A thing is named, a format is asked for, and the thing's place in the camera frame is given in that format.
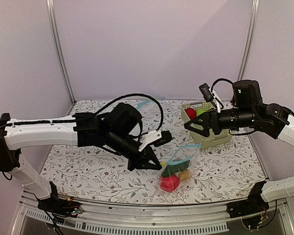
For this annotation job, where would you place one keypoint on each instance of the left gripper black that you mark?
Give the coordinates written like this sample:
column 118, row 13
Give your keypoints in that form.
column 147, row 154

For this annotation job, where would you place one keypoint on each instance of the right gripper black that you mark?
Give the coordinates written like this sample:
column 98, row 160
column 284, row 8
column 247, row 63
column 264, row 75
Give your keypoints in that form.
column 211, row 115

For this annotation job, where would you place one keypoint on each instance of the dark green toy cucumber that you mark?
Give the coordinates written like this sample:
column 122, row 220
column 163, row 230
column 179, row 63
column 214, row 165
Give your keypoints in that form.
column 173, row 169

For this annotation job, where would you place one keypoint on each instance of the clear zip bag blue zipper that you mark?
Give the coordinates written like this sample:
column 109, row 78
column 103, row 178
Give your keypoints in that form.
column 184, row 153

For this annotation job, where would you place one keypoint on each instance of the red toy apple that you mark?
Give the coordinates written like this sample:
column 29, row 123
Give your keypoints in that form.
column 169, row 184

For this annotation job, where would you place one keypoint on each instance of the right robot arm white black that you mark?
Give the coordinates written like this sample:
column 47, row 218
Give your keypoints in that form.
column 248, row 111

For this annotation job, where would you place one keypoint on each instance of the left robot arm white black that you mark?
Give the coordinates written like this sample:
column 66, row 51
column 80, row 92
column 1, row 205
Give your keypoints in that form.
column 110, row 131

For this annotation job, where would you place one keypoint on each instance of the light green toy fruit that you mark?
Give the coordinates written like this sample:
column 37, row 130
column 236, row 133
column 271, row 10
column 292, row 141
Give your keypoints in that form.
column 201, row 111

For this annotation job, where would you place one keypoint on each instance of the dark red toy fruit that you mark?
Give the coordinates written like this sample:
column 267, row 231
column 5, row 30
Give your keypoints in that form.
column 191, row 113

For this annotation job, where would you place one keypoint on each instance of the beige perforated plastic basket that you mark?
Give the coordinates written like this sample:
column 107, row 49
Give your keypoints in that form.
column 212, row 140

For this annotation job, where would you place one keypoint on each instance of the floral patterned tablecloth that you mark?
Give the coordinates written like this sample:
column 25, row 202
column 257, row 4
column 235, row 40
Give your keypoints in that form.
column 221, row 173

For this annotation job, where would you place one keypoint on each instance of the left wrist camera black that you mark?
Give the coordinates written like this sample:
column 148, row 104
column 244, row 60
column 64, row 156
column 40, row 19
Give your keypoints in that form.
column 165, row 138

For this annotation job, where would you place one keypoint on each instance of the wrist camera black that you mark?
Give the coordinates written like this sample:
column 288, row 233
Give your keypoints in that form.
column 165, row 138
column 206, row 92

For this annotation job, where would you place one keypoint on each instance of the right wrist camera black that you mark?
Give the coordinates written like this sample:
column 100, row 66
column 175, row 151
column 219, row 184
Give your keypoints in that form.
column 206, row 92

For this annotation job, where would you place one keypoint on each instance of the aluminium front rail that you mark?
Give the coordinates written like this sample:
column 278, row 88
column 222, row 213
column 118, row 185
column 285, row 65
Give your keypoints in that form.
column 108, row 218

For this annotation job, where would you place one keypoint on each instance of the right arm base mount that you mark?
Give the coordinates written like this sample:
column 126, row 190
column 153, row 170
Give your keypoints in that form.
column 253, row 204

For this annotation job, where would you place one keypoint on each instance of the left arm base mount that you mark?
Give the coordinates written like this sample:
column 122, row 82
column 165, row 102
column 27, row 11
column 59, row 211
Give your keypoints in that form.
column 60, row 207

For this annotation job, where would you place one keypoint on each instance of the right aluminium frame post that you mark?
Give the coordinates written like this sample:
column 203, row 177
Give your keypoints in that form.
column 249, row 39

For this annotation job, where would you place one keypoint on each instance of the aluminium frame post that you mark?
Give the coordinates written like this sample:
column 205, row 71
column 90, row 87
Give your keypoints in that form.
column 249, row 39
column 58, row 49

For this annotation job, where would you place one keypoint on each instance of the left aluminium frame post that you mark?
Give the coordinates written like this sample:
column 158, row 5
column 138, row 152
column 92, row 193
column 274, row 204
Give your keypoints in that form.
column 58, row 49

